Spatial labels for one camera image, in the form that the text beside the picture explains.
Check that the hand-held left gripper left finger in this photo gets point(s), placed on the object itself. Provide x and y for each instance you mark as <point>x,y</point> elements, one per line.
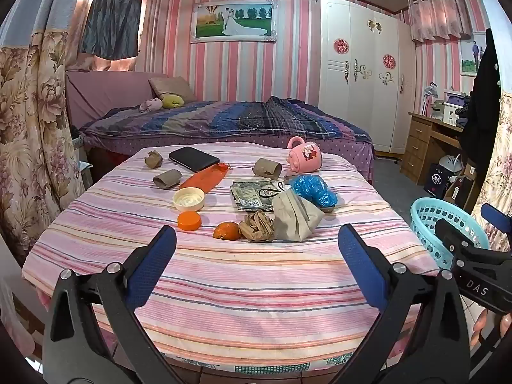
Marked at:
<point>154,264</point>

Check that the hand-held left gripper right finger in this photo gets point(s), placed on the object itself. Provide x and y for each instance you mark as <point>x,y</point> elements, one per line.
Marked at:
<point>362,264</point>

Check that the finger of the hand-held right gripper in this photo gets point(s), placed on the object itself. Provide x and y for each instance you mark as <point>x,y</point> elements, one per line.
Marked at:
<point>452,236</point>
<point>498,216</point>

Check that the teal plastic basket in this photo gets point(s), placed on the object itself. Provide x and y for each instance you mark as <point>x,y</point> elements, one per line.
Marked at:
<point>428,224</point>

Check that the orange bottle cap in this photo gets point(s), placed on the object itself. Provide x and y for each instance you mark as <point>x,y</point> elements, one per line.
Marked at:
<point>189,220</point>

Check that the white round lid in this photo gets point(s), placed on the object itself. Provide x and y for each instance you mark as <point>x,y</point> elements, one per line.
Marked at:
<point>188,199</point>

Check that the orange tangerine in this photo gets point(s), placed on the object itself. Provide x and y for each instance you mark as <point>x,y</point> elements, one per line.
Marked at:
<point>226,231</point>

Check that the grey paper bag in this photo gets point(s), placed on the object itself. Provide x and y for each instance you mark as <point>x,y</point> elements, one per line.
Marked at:
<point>296,218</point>

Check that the blue plastic bag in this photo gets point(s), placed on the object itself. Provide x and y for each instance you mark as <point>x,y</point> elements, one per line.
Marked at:
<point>312,190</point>

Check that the orange plastic wrapper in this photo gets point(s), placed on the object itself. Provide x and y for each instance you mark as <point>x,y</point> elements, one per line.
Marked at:
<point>204,178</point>

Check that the crushed cardboard tube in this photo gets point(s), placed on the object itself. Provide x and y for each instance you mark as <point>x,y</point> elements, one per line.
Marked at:
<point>153,159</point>

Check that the brown paper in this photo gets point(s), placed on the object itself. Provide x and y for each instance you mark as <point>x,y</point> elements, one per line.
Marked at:
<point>257,227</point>

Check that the grey green printed packet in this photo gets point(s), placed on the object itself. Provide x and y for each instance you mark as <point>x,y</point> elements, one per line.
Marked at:
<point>250,196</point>

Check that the round cardboard tube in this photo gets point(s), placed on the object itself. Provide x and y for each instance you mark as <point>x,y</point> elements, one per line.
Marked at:
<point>267,168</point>

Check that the person's right hand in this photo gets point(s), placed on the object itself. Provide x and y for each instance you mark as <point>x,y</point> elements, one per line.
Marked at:
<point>480,324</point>

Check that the cardboard box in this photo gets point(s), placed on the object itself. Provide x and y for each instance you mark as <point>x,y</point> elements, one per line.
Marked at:
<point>460,188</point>

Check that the black printed box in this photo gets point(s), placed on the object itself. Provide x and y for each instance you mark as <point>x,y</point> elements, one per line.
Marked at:
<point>438,180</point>

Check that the white helmet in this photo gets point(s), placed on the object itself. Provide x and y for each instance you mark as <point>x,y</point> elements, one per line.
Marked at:
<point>451,162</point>

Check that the pink striped tablecloth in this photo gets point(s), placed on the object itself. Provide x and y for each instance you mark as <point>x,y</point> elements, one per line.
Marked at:
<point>240,288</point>

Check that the wooden desk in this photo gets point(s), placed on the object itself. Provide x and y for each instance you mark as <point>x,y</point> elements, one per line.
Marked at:
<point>418,148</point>

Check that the black hanging coat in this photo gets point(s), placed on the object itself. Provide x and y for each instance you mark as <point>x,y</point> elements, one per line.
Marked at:
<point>480,120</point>

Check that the white storage box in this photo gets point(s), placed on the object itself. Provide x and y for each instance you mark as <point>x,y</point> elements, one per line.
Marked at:
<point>452,114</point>

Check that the black wallet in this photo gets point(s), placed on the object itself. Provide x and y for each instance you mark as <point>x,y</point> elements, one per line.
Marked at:
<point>194,159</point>

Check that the brown phone case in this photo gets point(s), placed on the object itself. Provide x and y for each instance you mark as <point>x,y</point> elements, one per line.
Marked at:
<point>288,177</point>

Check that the pink cartoon mug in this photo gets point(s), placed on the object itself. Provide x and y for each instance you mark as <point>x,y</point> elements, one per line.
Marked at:
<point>304,158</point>

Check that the purple box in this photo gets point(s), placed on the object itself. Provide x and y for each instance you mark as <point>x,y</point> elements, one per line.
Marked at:
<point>456,96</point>

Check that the desk lamp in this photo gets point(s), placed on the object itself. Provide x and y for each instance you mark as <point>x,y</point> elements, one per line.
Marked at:
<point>430,92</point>

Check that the pink plush toy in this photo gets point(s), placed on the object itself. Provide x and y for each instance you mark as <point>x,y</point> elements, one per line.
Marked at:
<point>150,105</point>

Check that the white wardrobe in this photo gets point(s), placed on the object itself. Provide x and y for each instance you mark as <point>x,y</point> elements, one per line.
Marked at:
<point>360,100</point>

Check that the yellow plush cushion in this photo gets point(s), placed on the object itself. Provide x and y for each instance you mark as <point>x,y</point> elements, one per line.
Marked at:
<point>172,100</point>

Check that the striped plaid quilt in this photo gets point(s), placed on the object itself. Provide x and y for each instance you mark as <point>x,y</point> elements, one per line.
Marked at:
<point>240,118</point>

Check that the brown pillow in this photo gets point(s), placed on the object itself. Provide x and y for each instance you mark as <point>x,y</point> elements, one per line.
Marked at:
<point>172,86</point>

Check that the purple bed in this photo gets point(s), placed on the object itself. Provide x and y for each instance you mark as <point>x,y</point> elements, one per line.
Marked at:
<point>120,88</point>

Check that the floral beige curtain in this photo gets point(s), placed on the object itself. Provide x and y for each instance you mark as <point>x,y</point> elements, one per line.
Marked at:
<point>28,128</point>

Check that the short pink floral curtain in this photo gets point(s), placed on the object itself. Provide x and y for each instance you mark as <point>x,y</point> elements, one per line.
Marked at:
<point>440,12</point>

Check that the pink sheer curtain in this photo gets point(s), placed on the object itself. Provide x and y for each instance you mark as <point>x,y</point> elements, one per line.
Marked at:
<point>154,28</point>

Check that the dark grey window curtain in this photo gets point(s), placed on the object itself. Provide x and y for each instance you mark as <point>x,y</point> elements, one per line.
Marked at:
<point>112,12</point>

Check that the small wall photo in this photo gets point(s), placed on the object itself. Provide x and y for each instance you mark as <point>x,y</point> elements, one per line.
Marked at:
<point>470,54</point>

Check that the framed wall photo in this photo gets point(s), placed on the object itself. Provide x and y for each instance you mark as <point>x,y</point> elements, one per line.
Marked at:
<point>234,22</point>

